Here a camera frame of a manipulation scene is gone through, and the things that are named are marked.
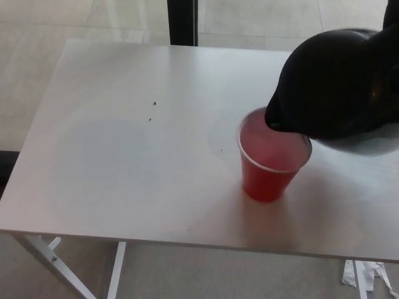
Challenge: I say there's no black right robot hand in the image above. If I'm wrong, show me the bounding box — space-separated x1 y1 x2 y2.
367 70 399 126

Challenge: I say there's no black electric kettle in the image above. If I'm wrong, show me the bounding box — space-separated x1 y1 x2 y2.
264 0 399 157

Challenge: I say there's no red plastic cup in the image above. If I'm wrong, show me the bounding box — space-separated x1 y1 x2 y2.
234 106 314 204

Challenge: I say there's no white crumpled paper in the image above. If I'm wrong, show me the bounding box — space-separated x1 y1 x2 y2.
340 259 397 295

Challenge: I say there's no white metal table leg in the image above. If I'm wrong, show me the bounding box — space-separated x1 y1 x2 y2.
354 260 371 299
103 242 127 299
14 235 99 299

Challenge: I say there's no black vertical post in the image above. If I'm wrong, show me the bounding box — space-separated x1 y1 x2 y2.
166 0 200 47

